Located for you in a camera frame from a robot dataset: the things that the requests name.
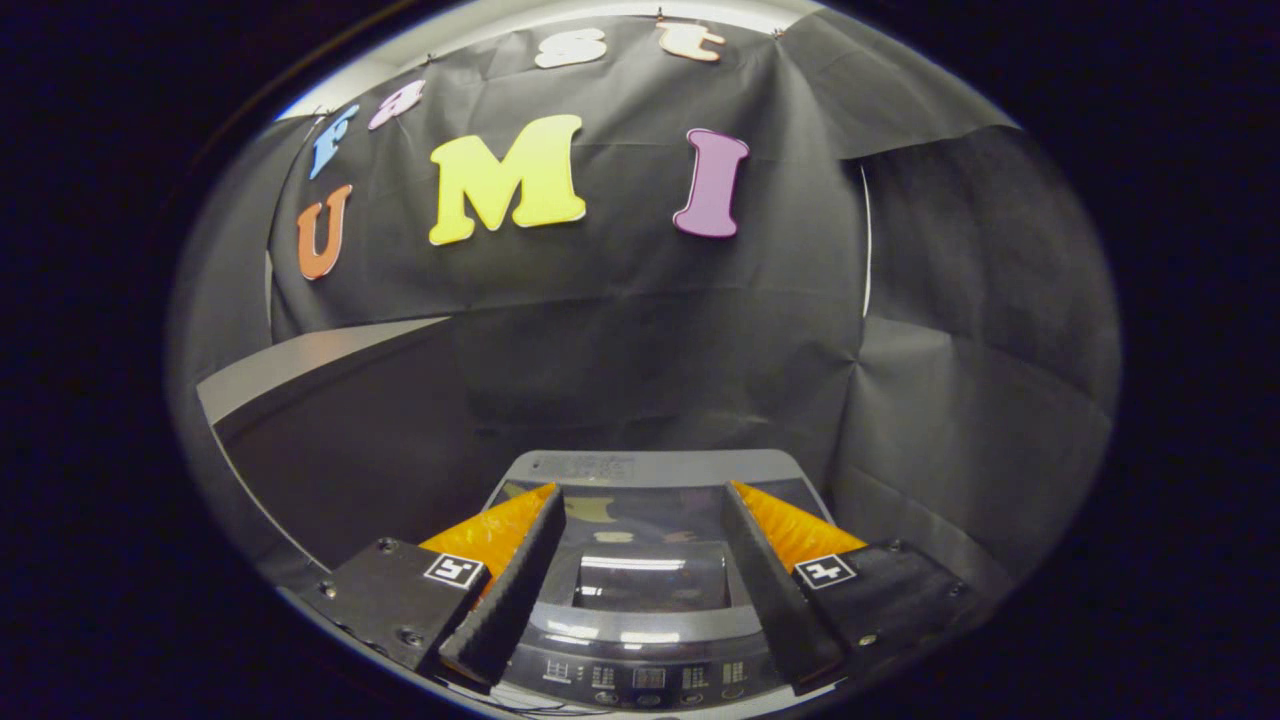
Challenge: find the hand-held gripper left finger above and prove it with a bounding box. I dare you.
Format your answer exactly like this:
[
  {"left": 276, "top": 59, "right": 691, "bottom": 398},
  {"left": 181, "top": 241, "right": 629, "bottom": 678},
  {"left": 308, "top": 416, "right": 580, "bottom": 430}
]
[{"left": 300, "top": 482, "right": 567, "bottom": 689}]

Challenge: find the black backdrop cloth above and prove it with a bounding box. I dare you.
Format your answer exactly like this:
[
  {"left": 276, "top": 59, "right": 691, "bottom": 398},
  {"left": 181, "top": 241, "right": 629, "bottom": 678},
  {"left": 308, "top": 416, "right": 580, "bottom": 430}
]
[{"left": 165, "top": 12, "right": 1121, "bottom": 601}]

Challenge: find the grey cabinet with dark sides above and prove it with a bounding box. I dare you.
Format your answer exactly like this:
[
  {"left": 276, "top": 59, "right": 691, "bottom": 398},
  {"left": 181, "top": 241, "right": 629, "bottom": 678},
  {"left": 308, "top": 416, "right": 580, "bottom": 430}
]
[{"left": 196, "top": 316, "right": 501, "bottom": 593}]

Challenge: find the dark grey washing machine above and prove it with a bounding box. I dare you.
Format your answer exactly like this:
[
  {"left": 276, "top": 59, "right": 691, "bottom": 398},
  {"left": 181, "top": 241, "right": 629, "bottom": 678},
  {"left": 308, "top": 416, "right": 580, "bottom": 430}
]
[{"left": 480, "top": 450, "right": 843, "bottom": 713}]

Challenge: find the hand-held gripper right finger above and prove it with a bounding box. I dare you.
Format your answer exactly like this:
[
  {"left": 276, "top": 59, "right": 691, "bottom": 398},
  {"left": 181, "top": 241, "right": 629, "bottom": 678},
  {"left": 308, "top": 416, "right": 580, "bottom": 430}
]
[{"left": 720, "top": 480, "right": 986, "bottom": 696}]

